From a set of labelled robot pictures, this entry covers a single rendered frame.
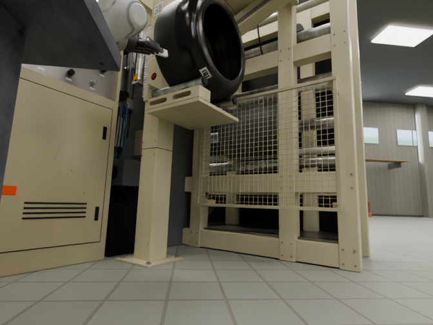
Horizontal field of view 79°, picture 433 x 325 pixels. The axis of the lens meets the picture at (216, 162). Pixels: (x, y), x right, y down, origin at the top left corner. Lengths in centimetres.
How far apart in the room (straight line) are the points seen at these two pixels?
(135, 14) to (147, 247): 109
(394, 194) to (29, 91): 1216
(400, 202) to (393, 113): 363
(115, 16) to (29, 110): 71
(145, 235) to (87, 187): 39
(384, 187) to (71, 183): 1165
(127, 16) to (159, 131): 78
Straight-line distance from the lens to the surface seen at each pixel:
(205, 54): 134
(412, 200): 1304
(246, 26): 201
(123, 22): 89
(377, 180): 1215
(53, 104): 150
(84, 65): 66
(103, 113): 162
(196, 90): 126
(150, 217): 148
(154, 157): 150
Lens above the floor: 33
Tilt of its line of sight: 9 degrees up
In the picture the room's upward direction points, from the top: 2 degrees clockwise
